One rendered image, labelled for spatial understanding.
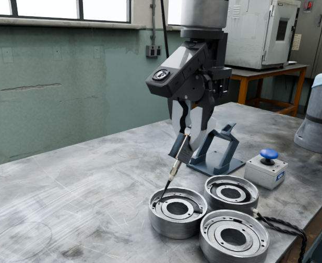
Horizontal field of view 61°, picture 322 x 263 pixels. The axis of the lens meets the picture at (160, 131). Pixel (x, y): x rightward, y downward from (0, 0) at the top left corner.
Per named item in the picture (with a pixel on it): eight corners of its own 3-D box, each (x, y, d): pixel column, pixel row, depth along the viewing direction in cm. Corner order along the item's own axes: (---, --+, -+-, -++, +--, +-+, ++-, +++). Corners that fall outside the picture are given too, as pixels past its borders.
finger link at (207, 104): (214, 130, 47) (215, 79, 44) (209, 132, 46) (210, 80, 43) (192, 126, 50) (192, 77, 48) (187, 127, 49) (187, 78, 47)
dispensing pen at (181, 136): (146, 197, 49) (187, 114, 51) (159, 201, 53) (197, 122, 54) (155, 202, 48) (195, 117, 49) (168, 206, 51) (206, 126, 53)
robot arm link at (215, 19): (210, -3, 39) (168, 0, 44) (207, 32, 41) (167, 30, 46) (238, 2, 44) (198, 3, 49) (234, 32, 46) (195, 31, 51)
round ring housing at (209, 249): (262, 289, 38) (267, 267, 36) (189, 263, 41) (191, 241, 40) (267, 240, 47) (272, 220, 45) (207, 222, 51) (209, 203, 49)
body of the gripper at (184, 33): (229, 100, 51) (238, 31, 46) (201, 108, 45) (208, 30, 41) (197, 93, 56) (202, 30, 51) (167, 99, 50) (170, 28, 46)
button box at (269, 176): (271, 190, 61) (275, 171, 60) (243, 178, 66) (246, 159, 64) (286, 178, 67) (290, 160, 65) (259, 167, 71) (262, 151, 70)
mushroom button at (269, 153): (270, 176, 63) (274, 156, 61) (253, 169, 65) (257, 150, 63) (277, 170, 65) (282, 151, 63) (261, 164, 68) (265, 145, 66)
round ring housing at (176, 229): (141, 236, 46) (142, 216, 45) (154, 201, 56) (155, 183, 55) (204, 247, 45) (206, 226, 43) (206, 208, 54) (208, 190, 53)
